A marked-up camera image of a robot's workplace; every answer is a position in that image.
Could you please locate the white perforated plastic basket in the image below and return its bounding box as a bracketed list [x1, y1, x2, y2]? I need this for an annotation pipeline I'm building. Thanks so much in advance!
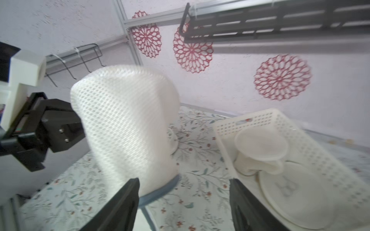
[214, 109, 370, 231]

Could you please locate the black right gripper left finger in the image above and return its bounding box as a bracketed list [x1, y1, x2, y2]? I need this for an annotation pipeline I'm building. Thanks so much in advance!
[80, 178, 140, 231]

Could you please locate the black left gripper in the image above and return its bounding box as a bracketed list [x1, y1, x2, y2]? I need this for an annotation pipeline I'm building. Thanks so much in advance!
[1, 92, 85, 172]

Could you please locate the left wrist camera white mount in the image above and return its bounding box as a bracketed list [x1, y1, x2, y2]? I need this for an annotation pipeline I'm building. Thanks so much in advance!
[1, 42, 46, 131]

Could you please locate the dark grey wall shelf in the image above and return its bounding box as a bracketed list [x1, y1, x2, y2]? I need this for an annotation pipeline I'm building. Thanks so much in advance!
[178, 1, 370, 43]

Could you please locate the black wire wall rack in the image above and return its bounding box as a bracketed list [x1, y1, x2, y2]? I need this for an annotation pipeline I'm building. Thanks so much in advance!
[45, 43, 106, 87]

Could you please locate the white round alarm clock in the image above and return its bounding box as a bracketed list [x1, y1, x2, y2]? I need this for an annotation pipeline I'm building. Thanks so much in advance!
[167, 128, 179, 155]

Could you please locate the white mesh bag blue trim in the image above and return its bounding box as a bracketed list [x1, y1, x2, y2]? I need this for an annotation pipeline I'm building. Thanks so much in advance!
[70, 64, 182, 231]

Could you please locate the flat white mesh bag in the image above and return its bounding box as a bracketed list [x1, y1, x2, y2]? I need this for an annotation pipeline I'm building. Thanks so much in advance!
[259, 162, 334, 230]

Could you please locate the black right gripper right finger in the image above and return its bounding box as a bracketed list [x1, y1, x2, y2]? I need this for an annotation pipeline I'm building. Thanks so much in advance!
[229, 179, 288, 231]

